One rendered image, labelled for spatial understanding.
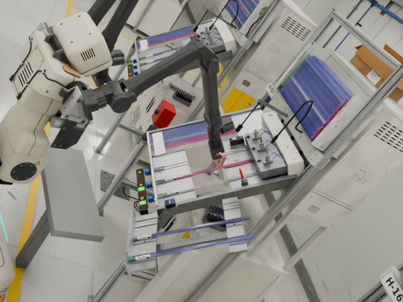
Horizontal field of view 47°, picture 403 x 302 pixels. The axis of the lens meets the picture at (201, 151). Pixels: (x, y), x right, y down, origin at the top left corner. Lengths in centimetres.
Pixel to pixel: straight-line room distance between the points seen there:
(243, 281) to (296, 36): 184
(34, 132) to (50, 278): 101
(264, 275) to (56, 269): 118
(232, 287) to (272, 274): 25
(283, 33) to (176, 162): 147
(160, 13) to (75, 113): 513
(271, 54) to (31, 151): 217
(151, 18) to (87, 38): 505
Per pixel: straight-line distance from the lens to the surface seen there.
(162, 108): 312
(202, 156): 392
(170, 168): 250
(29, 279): 264
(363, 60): 282
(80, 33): 176
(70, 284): 272
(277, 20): 351
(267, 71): 364
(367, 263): 380
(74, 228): 209
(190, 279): 268
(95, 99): 167
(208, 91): 191
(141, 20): 672
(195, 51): 173
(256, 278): 280
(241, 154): 249
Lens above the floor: 196
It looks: 24 degrees down
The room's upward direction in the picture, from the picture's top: 37 degrees clockwise
